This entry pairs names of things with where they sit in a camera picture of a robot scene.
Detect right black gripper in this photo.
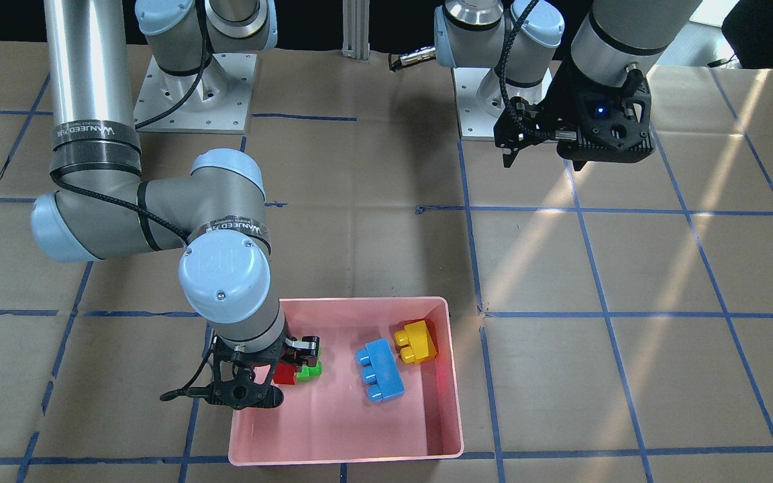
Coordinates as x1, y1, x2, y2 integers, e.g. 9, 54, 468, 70
206, 335, 320, 410

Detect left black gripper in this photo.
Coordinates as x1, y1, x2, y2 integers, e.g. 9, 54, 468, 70
493, 62, 656, 172

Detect green toy block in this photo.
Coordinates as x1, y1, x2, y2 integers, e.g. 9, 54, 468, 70
293, 342, 323, 382

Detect red toy block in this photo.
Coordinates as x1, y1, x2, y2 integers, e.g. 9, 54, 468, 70
271, 362, 298, 385

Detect blue toy block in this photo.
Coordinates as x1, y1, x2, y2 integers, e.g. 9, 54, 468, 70
355, 337, 405, 403

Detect yellow toy block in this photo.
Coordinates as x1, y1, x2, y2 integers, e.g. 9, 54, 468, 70
393, 320, 438, 364

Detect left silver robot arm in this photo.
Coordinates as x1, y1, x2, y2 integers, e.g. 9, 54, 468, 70
433, 1, 699, 170

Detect pink plastic box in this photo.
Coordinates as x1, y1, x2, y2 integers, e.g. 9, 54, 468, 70
227, 297, 464, 466

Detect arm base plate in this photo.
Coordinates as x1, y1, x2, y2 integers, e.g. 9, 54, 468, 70
133, 53, 258, 134
451, 65, 570, 144

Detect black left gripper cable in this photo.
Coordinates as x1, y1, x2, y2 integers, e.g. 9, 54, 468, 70
497, 0, 562, 145

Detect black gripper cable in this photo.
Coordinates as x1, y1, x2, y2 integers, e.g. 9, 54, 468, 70
497, 0, 562, 145
51, 0, 213, 403

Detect aluminium frame post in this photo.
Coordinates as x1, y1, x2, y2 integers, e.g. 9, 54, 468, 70
341, 0, 370, 63

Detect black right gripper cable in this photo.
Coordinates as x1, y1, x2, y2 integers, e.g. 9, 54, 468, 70
51, 0, 213, 403

